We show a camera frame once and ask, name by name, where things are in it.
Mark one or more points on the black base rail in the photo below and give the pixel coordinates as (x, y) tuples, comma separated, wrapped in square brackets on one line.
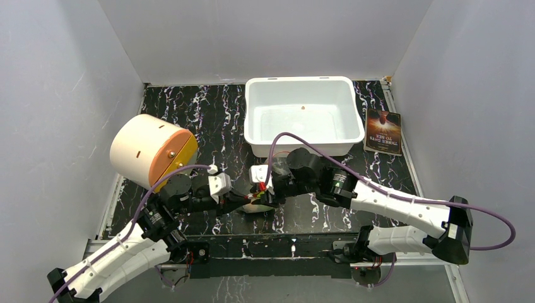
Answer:
[(271, 251)]

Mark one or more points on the dark cover book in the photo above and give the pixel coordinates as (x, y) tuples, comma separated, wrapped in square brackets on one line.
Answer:
[(383, 132)]

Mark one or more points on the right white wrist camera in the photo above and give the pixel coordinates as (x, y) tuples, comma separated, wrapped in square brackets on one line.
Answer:
[(258, 179)]

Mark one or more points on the clear orange-zip bag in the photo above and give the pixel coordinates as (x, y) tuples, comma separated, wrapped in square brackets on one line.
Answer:
[(279, 169)]

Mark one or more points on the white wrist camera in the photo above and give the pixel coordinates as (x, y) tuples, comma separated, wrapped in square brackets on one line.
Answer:
[(219, 185), (258, 179)]

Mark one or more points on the white plastic bin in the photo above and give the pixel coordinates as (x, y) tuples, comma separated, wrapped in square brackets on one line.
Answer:
[(331, 121)]

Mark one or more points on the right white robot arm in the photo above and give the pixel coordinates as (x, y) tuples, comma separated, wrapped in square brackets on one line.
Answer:
[(443, 231)]

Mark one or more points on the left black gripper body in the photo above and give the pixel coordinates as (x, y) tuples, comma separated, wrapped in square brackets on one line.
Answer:
[(199, 203)]

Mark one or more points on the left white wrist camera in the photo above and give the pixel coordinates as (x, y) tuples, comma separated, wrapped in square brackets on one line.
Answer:
[(219, 185)]

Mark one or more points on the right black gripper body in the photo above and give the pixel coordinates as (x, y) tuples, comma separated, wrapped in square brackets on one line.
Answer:
[(270, 195)]

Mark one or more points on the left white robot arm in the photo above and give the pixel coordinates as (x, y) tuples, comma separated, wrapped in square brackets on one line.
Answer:
[(151, 238)]

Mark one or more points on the cream orange cylinder appliance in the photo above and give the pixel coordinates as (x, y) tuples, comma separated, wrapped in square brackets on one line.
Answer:
[(147, 148)]

